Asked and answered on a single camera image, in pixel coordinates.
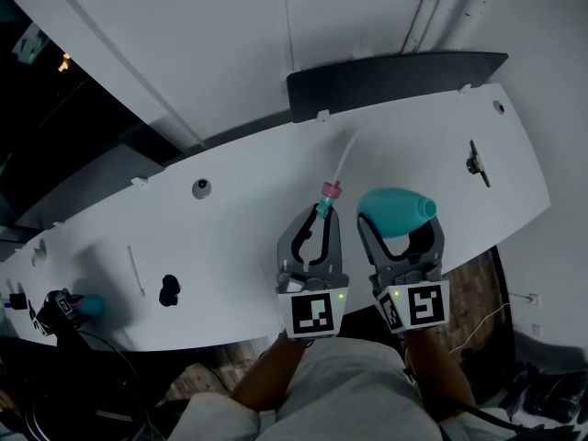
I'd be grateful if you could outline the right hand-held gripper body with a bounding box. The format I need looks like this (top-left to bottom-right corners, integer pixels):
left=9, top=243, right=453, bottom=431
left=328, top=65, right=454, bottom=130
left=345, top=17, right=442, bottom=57
left=369, top=259, right=450, bottom=335

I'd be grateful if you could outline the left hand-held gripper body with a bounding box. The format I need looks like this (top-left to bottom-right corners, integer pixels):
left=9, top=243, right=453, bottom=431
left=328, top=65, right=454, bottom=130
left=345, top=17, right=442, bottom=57
left=277, top=271, right=349, bottom=340

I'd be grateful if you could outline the teal plastic squeeze bottle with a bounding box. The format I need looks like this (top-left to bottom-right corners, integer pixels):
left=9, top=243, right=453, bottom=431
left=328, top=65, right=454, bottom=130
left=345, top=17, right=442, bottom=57
left=356, top=187, right=437, bottom=241

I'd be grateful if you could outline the pink bottle cap with strap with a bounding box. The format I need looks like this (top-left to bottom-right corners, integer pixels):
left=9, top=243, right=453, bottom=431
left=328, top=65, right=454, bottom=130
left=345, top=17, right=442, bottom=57
left=316, top=129, right=360, bottom=220

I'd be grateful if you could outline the person's right forearm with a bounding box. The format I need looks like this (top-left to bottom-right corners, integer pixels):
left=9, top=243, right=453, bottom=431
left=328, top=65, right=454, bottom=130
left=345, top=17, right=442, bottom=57
left=406, top=328, right=479, bottom=420

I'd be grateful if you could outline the person's left forearm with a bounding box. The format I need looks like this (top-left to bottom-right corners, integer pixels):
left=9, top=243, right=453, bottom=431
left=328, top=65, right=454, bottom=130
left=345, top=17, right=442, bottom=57
left=232, top=333, right=309, bottom=413

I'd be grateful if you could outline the person's grey shirt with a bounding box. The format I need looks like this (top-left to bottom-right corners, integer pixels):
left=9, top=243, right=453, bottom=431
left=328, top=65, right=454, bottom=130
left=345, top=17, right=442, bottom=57
left=167, top=335, right=520, bottom=441

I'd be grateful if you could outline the small black object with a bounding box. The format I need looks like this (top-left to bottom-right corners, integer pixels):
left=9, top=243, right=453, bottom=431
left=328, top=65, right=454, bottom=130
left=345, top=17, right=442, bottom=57
left=158, top=273, right=183, bottom=307

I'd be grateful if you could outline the black bag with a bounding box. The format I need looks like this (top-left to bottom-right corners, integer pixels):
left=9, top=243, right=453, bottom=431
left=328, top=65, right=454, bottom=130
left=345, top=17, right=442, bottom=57
left=498, top=360, right=588, bottom=424

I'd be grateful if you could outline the thin white stick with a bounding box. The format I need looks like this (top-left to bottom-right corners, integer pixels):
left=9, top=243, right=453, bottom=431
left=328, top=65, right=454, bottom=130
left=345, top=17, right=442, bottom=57
left=127, top=244, right=146, bottom=297

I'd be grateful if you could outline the dark desk divider panel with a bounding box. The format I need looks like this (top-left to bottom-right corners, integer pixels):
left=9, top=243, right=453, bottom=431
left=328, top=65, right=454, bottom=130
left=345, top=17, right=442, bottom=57
left=285, top=51, right=509, bottom=124

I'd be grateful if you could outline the grey desk divider panel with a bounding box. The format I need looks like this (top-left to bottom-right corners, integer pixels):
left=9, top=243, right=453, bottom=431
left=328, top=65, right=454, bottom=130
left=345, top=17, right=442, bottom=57
left=13, top=142, right=166, bottom=229

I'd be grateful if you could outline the small white object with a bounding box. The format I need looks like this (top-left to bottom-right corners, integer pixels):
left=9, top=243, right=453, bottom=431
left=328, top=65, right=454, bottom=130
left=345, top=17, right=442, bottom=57
left=29, top=239, right=49, bottom=268

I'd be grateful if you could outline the white floor cable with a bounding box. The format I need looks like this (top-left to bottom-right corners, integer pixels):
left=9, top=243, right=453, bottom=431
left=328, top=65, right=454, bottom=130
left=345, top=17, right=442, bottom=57
left=448, top=301, right=511, bottom=356

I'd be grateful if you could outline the black clamp bracket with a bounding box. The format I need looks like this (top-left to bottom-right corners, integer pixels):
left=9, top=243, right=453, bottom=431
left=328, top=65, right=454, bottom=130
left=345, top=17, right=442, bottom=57
left=466, top=139, right=492, bottom=188

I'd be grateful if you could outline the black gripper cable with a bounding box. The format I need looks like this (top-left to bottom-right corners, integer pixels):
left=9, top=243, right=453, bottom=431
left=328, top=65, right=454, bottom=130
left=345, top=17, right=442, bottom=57
left=403, top=351, right=543, bottom=432

